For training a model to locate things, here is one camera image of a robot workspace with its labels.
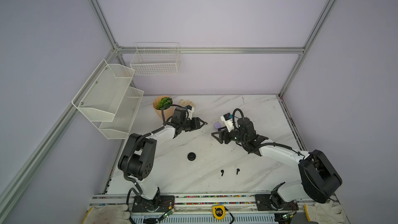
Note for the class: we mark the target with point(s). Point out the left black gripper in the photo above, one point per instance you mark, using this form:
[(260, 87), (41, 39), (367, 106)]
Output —
[(196, 125)]

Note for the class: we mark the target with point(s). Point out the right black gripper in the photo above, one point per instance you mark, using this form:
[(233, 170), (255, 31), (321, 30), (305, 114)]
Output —
[(222, 135)]

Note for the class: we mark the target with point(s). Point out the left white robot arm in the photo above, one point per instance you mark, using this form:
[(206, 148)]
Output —
[(137, 159)]

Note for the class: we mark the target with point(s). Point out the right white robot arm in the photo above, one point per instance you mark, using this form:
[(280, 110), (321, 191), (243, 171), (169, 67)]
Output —
[(318, 180)]

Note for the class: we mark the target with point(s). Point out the beige work glove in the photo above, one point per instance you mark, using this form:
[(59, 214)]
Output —
[(187, 104)]

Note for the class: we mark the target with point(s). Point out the peach pot with succulent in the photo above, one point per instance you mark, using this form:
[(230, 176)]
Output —
[(162, 106)]

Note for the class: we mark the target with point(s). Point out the yellow tape measure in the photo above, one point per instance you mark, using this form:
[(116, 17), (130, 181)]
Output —
[(219, 212)]

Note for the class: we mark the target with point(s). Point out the white mesh two-tier shelf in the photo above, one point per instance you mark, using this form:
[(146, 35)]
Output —
[(109, 101)]

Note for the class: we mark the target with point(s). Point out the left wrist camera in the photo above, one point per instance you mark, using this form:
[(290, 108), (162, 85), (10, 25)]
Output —
[(189, 111)]

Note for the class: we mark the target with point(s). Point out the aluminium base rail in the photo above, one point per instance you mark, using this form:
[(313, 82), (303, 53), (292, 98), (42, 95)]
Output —
[(241, 208)]

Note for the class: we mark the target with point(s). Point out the white wire basket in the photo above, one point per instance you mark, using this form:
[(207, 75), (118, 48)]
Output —
[(156, 58)]

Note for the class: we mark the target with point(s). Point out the white glove right of rail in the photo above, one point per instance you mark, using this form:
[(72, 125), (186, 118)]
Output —
[(326, 213)]

